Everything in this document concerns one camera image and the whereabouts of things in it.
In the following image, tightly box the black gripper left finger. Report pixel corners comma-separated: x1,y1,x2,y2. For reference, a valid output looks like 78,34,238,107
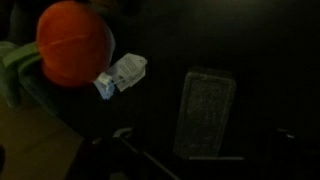
66,126,181,180

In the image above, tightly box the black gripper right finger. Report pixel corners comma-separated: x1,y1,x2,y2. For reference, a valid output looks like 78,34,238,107
266,128,320,180

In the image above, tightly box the dark grey block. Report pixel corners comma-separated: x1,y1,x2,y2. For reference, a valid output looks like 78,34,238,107
172,66,238,160

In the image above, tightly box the red plush vegetable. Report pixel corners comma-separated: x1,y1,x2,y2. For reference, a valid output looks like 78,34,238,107
35,0,116,89

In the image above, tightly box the large cardboard box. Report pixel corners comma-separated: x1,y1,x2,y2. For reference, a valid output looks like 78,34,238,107
0,96,85,180

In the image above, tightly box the small white scrap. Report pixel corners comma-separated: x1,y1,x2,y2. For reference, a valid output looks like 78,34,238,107
93,52,148,101

